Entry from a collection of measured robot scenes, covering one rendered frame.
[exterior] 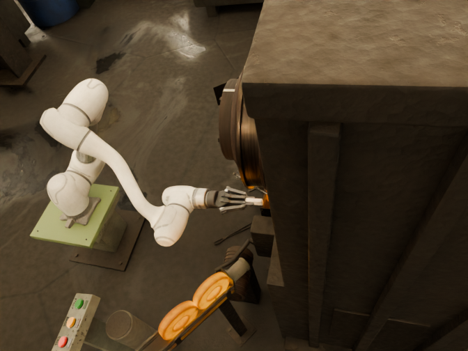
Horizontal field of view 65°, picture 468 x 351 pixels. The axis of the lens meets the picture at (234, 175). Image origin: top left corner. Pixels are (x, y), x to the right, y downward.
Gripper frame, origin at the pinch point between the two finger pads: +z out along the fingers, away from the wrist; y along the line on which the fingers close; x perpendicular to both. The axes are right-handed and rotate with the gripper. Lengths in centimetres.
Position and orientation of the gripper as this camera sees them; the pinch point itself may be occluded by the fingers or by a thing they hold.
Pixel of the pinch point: (254, 201)
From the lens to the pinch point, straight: 153.3
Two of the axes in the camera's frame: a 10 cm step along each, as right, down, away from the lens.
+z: 9.5, 0.3, -3.2
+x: -2.5, -5.7, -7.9
